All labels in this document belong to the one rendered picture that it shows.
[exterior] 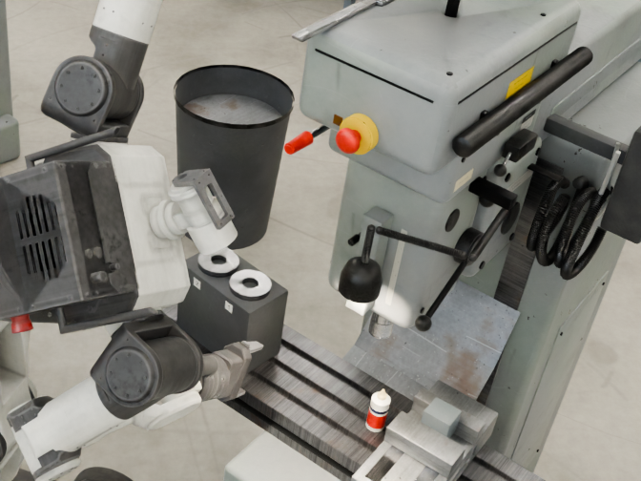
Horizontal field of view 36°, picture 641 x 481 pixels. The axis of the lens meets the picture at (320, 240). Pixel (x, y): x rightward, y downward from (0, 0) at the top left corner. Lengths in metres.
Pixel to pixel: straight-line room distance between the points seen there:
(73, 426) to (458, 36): 0.84
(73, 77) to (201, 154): 2.33
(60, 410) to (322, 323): 2.28
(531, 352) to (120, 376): 1.12
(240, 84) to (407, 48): 2.69
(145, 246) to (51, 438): 0.35
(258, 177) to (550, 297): 1.91
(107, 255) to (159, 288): 0.12
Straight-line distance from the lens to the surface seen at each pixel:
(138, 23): 1.54
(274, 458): 2.15
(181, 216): 1.50
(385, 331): 1.95
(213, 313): 2.16
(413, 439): 1.98
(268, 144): 3.81
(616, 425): 3.77
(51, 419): 1.63
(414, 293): 1.76
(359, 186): 1.72
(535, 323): 2.26
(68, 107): 1.51
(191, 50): 5.59
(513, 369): 2.36
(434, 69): 1.42
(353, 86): 1.48
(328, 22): 1.49
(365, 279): 1.63
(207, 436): 3.34
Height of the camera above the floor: 2.51
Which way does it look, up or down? 37 degrees down
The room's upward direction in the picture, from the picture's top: 9 degrees clockwise
